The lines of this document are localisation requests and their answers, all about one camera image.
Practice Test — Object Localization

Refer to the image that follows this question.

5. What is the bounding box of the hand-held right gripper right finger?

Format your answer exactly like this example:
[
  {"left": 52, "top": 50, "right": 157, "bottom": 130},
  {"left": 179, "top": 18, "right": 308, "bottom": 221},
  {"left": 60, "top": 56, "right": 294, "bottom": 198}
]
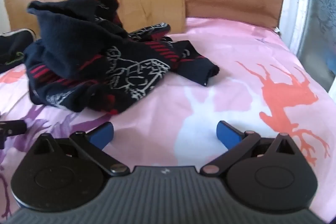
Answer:
[{"left": 201, "top": 120, "right": 301, "bottom": 176}]

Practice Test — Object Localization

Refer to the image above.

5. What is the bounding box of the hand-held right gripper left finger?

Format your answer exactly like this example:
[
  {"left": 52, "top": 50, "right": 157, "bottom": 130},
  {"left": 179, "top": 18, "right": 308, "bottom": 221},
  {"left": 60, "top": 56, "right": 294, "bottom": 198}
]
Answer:
[{"left": 33, "top": 122, "right": 130, "bottom": 176}]

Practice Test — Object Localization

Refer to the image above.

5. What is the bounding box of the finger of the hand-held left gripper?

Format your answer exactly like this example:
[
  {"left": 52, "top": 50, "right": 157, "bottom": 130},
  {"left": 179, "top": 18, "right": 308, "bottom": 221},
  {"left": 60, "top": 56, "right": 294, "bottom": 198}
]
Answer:
[{"left": 0, "top": 120, "right": 27, "bottom": 149}]

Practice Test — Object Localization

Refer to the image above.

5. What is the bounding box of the navy red striped sweater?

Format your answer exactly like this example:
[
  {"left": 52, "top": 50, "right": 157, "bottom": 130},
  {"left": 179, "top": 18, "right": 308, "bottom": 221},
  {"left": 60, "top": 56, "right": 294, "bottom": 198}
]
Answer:
[{"left": 25, "top": 0, "right": 219, "bottom": 115}]

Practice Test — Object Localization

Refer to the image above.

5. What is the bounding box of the pink printed bedsheet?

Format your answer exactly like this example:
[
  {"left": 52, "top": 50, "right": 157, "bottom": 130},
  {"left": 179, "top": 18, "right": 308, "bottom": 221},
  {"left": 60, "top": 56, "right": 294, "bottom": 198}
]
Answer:
[{"left": 0, "top": 17, "right": 336, "bottom": 224}]

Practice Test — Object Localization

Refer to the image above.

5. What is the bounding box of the black shoe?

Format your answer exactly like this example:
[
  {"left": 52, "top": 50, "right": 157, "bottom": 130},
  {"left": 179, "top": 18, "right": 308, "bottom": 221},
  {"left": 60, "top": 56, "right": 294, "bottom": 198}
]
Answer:
[{"left": 0, "top": 28, "right": 36, "bottom": 73}]

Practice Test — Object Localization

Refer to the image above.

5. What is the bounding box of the white window frame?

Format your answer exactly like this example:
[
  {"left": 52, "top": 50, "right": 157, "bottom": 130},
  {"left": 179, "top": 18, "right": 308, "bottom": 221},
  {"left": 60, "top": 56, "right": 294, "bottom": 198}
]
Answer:
[{"left": 283, "top": 0, "right": 336, "bottom": 93}]

